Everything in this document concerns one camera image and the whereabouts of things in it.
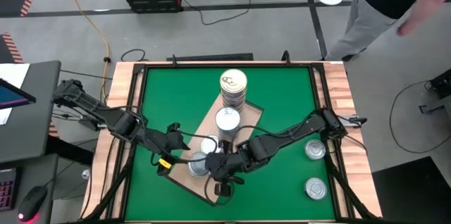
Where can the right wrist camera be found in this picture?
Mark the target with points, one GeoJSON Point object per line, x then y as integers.
{"type": "Point", "coordinates": [222, 189]}

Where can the backlit keyboard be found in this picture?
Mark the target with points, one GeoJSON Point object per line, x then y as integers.
{"type": "Point", "coordinates": [7, 190]}

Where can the black frame strut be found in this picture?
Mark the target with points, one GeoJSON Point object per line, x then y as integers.
{"type": "Point", "coordinates": [350, 188]}
{"type": "Point", "coordinates": [105, 190]}

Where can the silver-lid can red label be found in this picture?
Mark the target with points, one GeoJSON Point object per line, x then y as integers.
{"type": "Point", "coordinates": [314, 149]}
{"type": "Point", "coordinates": [196, 165]}
{"type": "Point", "coordinates": [208, 144]}
{"type": "Point", "coordinates": [315, 188]}

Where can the dark keyboard desk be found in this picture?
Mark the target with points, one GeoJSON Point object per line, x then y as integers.
{"type": "Point", "coordinates": [38, 171]}

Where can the small silver round knob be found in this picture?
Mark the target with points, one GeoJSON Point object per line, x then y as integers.
{"type": "Point", "coordinates": [85, 174]}

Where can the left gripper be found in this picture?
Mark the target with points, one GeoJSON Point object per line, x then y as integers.
{"type": "Point", "coordinates": [165, 141]}

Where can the small hazard-striped floor mat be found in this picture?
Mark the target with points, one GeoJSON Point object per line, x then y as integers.
{"type": "Point", "coordinates": [5, 49]}

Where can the black computer mouse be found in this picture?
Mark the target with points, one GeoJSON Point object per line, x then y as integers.
{"type": "Point", "coordinates": [31, 203]}

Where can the black table frame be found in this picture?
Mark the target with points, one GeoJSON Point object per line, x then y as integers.
{"type": "Point", "coordinates": [197, 65]}

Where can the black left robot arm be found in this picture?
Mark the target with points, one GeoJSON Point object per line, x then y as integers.
{"type": "Point", "coordinates": [105, 115]}

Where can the wooden shelf riser black legs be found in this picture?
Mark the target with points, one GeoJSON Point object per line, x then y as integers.
{"type": "Point", "coordinates": [192, 182]}

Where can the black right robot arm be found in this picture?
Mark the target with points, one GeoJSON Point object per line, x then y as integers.
{"type": "Point", "coordinates": [292, 132]}

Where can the white paper sheet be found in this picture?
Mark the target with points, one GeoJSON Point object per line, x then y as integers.
{"type": "Point", "coordinates": [15, 72]}

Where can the small silver-lid fish can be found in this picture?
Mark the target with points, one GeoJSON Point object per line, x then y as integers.
{"type": "Point", "coordinates": [227, 132]}
{"type": "Point", "coordinates": [227, 118]}
{"type": "Point", "coordinates": [227, 135]}
{"type": "Point", "coordinates": [227, 138]}

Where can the black power strip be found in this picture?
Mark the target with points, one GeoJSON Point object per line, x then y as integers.
{"type": "Point", "coordinates": [211, 57]}

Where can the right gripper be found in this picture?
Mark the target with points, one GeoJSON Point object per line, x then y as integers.
{"type": "Point", "coordinates": [229, 166]}

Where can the person's hand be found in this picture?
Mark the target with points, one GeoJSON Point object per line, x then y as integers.
{"type": "Point", "coordinates": [407, 28]}

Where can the dark grey desk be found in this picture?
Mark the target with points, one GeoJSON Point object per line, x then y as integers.
{"type": "Point", "coordinates": [31, 129]}

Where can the green table mat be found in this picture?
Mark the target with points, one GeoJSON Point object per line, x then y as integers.
{"type": "Point", "coordinates": [275, 196]}

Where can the tilted monitor screen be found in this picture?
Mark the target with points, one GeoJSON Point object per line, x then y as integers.
{"type": "Point", "coordinates": [12, 97]}

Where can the black equipment stand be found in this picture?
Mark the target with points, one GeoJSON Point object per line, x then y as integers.
{"type": "Point", "coordinates": [442, 83]}

